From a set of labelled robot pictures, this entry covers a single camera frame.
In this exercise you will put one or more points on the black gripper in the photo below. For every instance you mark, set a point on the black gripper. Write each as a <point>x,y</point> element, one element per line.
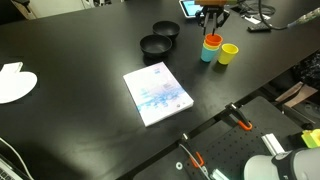
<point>213,10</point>

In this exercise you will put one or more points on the orange plastic cup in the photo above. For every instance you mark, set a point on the orange plastic cup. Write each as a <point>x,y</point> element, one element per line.
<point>213,40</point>

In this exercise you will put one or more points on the yellow plastic cup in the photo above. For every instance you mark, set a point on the yellow plastic cup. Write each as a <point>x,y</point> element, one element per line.
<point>210,47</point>
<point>227,53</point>

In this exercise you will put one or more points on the white framed tablet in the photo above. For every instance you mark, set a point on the white framed tablet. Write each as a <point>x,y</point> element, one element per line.
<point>190,7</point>

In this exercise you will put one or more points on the blue plastic cup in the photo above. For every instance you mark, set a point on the blue plastic cup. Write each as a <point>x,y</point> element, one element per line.
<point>208,55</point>

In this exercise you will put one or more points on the white paper sheet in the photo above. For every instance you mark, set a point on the white paper sheet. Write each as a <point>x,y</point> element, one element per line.
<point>255,19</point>

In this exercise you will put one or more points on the black bowl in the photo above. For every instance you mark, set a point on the black bowl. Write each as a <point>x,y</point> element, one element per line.
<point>166,29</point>
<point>155,45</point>

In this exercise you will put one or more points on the black remote control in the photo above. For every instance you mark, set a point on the black remote control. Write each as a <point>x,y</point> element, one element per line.
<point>259,28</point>

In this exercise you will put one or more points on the white blue UIST book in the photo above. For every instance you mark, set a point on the white blue UIST book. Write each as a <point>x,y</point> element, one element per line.
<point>158,93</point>

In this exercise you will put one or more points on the black orange spring clamp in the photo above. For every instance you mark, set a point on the black orange spring clamp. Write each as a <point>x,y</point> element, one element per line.
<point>196,160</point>
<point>240,116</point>

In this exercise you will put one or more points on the tan flat board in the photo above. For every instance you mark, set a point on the tan flat board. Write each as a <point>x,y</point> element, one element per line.
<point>296,95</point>

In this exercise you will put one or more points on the black perforated breadboard plate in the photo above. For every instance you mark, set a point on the black perforated breadboard plate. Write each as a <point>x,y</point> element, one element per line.
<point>233,146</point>

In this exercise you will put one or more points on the yellow green plastic block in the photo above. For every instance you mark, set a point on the yellow green plastic block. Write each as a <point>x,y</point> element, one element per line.
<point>311,138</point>

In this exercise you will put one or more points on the white round paper plate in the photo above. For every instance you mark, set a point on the white round paper plate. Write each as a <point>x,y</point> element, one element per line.
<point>15,83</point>

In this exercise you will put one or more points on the silver aluminium bracket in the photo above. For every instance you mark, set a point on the silver aluminium bracket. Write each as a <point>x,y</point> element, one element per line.
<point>272,144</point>

